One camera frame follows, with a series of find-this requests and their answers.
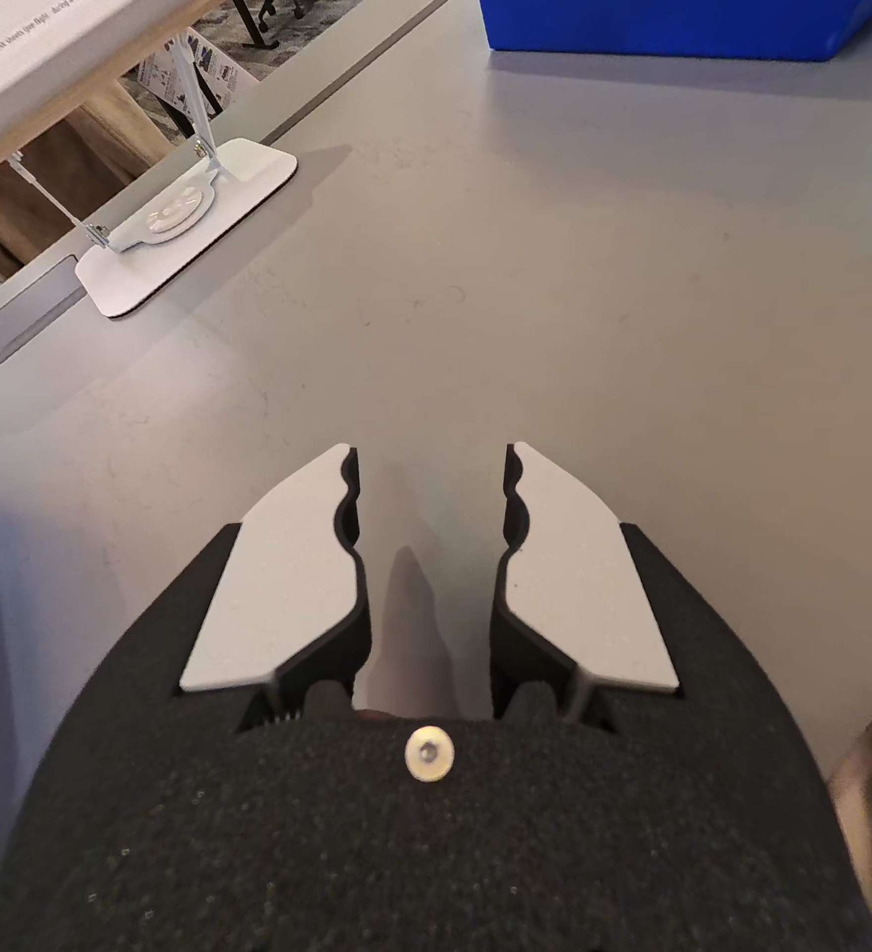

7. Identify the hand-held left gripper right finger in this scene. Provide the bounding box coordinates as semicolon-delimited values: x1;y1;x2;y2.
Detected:
490;441;681;696

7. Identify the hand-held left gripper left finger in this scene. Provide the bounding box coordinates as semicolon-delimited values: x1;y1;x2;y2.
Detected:
179;444;372;694

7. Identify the blue storage bin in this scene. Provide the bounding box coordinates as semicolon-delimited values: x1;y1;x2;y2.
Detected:
478;0;872;62

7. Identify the beige curtain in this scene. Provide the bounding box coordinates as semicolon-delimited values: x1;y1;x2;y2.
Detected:
0;82;174;281

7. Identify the printed floor sheet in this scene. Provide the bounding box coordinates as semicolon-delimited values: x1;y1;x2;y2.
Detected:
137;26;260;121

